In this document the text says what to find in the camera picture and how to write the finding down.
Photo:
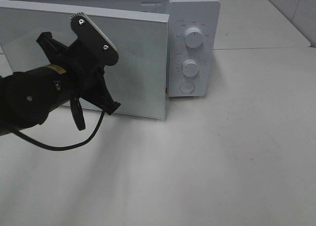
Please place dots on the round microwave door button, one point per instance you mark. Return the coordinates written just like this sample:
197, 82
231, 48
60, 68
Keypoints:
187, 87

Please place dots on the white microwave knob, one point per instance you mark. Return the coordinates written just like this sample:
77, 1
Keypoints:
193, 36
190, 68

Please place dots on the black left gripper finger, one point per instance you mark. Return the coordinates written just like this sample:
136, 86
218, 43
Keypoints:
52, 48
105, 101

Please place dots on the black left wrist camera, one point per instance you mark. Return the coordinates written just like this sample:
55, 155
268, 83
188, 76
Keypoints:
94, 39

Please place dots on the white microwave oven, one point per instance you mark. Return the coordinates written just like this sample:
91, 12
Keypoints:
180, 14

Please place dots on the white microwave door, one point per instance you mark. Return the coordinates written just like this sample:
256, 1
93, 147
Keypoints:
137, 81

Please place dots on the white lower microwave knob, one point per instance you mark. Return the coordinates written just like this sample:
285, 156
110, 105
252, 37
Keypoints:
190, 68

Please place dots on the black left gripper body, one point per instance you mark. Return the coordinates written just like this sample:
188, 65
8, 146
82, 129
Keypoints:
83, 73

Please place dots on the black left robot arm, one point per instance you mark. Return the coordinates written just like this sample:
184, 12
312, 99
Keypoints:
27, 98

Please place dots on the white upper microwave knob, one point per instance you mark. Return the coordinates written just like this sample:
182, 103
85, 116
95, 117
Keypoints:
193, 36

